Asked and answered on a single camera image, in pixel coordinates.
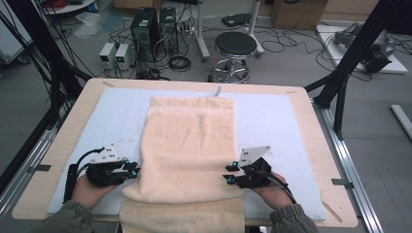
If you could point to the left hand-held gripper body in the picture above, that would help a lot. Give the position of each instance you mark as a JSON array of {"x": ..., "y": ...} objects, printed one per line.
[{"x": 103, "y": 174}]

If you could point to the brown cardboard box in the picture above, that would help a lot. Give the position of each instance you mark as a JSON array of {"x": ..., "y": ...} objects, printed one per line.
[{"x": 298, "y": 14}]

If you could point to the white base board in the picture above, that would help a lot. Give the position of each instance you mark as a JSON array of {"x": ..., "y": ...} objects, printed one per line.
[{"x": 330, "y": 48}]

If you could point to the white tube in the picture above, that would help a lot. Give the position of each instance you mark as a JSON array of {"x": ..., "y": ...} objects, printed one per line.
[{"x": 401, "y": 119}]

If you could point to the white metal stand leg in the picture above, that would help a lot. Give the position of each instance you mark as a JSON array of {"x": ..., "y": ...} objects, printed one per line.
[
  {"x": 201, "y": 35},
  {"x": 254, "y": 29}
]

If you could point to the silver table side rail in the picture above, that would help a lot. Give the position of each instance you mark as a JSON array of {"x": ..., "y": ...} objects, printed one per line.
[
  {"x": 350, "y": 168},
  {"x": 29, "y": 161}
]

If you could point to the round white table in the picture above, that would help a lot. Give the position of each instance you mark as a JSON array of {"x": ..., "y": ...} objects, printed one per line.
[{"x": 71, "y": 8}]

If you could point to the clear plastic sheet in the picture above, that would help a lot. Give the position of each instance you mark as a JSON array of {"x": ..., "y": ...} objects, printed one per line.
[{"x": 94, "y": 24}]

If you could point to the flat black device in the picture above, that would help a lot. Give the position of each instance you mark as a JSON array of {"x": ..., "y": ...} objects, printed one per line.
[{"x": 236, "y": 20}]

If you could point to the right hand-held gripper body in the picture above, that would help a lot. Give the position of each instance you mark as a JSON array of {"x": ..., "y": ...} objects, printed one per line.
[{"x": 257, "y": 176}]

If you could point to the black round stool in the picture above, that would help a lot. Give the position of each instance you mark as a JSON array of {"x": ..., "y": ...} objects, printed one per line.
[{"x": 235, "y": 43}]

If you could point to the pale foam table mat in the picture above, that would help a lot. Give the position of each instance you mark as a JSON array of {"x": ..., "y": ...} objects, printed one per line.
[{"x": 268, "y": 123}]

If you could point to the cream terry towel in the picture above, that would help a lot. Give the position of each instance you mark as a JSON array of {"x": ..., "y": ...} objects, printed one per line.
[{"x": 188, "y": 145}]

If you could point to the slim black computer tower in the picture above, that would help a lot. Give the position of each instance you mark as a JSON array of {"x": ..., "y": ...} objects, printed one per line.
[{"x": 169, "y": 29}]

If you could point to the white power supply unit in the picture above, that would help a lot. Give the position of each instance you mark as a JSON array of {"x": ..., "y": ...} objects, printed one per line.
[
  {"x": 123, "y": 57},
  {"x": 107, "y": 55}
]

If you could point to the black metal frame strut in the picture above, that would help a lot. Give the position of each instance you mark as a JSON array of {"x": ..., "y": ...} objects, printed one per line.
[{"x": 353, "y": 55}]

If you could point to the person's left hand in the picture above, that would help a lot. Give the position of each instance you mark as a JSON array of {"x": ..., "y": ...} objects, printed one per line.
[{"x": 85, "y": 194}]

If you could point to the person's right hand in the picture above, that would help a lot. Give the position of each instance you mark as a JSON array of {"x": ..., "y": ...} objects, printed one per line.
[{"x": 275, "y": 197}]

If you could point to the large black computer tower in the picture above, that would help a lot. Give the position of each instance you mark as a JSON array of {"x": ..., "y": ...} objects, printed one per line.
[{"x": 145, "y": 32}]

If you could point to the grey machine on board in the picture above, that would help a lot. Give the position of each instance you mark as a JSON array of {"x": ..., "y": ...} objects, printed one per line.
[{"x": 375, "y": 55}]

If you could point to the grey tape strip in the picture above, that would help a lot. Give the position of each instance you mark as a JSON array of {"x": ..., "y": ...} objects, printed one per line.
[{"x": 217, "y": 91}]

